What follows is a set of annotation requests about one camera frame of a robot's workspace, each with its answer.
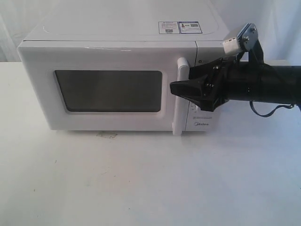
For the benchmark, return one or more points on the left warning label sticker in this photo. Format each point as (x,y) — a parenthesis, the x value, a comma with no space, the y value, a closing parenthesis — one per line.
(168,27)

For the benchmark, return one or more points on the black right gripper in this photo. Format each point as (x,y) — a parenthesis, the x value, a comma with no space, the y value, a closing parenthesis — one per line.
(205,85)

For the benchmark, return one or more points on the right blue label sticker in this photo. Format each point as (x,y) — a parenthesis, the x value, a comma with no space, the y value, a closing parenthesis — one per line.
(189,27)

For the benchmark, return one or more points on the white microwave oven body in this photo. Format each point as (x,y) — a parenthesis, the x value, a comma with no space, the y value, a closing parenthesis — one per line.
(137,20)

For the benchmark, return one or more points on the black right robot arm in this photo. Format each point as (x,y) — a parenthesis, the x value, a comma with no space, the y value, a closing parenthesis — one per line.
(260,82)

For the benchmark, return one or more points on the white microwave door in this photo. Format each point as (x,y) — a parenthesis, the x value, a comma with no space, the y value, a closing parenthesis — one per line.
(109,85)

